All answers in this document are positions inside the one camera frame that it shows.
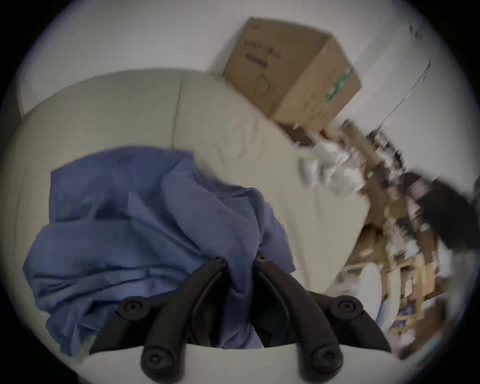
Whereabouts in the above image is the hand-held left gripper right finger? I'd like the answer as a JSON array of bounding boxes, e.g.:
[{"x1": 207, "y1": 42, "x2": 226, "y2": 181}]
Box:
[{"x1": 253, "y1": 252, "x2": 392, "y2": 384}]

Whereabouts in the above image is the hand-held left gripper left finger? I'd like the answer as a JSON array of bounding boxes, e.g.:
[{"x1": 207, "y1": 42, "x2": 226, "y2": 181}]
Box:
[{"x1": 89, "y1": 257, "x2": 228, "y2": 382}]

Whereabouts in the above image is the blue garment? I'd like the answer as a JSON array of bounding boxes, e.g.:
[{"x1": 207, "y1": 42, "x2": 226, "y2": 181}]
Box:
[{"x1": 23, "y1": 145, "x2": 296, "y2": 357}]

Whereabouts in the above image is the crumpled white cloth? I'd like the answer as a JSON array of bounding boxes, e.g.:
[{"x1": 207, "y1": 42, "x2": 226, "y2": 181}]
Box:
[{"x1": 296, "y1": 140, "x2": 366, "y2": 196}]

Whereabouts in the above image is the bed with beige sheet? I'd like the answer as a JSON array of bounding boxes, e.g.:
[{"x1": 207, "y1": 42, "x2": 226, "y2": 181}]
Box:
[{"x1": 2, "y1": 68, "x2": 372, "y2": 384}]

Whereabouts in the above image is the brown cardboard carton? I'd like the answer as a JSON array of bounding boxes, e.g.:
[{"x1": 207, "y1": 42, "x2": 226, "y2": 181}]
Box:
[{"x1": 222, "y1": 17, "x2": 362, "y2": 133}]

